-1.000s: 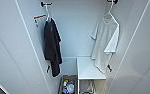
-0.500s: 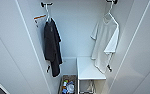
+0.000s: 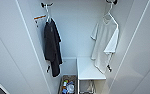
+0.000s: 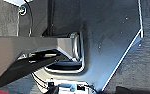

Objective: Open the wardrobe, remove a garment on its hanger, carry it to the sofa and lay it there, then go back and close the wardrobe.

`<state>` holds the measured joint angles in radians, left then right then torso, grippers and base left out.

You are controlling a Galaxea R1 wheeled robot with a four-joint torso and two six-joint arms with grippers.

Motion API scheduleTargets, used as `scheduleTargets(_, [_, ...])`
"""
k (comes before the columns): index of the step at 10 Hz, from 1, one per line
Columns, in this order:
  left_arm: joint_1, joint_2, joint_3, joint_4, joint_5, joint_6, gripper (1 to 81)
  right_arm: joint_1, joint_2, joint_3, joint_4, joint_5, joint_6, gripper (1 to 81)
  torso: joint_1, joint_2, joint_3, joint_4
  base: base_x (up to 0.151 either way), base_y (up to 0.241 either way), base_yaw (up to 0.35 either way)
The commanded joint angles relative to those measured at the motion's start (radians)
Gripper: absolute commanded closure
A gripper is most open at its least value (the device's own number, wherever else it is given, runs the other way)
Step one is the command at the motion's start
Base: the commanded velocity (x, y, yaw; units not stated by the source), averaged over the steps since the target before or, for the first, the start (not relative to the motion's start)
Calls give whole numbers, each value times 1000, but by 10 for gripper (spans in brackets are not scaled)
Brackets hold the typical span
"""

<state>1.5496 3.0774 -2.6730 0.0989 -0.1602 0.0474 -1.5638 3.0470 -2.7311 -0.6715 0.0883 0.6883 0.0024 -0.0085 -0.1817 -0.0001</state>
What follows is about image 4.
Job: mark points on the small white box blue middle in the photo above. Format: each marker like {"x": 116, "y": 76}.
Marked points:
{"x": 67, "y": 89}

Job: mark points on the round green-ringed base light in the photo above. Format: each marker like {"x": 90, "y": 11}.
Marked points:
{"x": 22, "y": 10}

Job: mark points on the thick grey torso limb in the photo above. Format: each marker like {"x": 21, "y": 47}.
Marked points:
{"x": 24, "y": 45}

